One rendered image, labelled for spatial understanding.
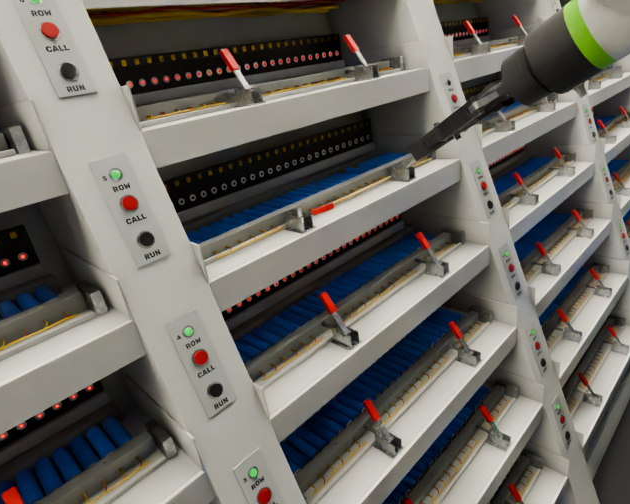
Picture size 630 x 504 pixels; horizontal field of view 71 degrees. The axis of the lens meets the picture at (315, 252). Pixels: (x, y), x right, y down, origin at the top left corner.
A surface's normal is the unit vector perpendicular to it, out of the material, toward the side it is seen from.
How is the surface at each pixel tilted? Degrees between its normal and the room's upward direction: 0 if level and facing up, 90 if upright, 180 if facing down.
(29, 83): 90
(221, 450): 90
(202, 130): 109
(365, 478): 19
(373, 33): 90
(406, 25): 90
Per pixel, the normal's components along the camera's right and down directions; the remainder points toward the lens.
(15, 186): 0.70, 0.18
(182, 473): -0.15, -0.91
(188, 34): 0.61, -0.12
